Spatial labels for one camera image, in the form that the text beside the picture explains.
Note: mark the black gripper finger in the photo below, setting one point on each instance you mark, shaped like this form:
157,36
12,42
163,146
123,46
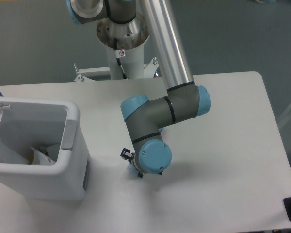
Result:
126,154

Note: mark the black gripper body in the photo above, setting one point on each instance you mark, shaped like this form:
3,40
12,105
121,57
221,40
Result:
139,173

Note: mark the crushed clear plastic bottle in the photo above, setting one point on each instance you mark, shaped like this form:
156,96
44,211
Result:
132,170

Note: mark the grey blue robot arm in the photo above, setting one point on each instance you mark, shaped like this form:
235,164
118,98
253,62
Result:
184,100

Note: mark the trash inside can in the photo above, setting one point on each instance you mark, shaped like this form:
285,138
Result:
45,155

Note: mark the white trash can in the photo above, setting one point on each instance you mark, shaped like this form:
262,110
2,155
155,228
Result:
26,123

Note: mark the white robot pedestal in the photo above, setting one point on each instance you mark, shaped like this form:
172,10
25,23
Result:
122,53

